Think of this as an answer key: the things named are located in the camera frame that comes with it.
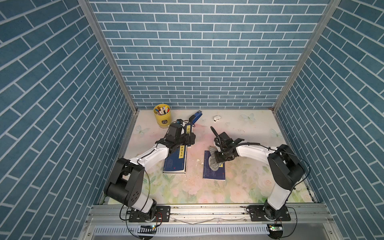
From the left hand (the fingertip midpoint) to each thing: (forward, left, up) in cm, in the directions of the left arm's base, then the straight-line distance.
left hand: (193, 136), depth 90 cm
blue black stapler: (+22, 0, -8) cm, 24 cm away
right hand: (-10, -16, -11) cm, 22 cm away
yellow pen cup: (+18, +21, 0) cm, 28 cm away
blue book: (+13, +3, -9) cm, 16 cm away
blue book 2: (-19, -10, -11) cm, 24 cm away
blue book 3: (-13, +10, -8) cm, 18 cm away
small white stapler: (+24, -18, -9) cm, 31 cm away
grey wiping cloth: (-14, -12, -9) cm, 20 cm away
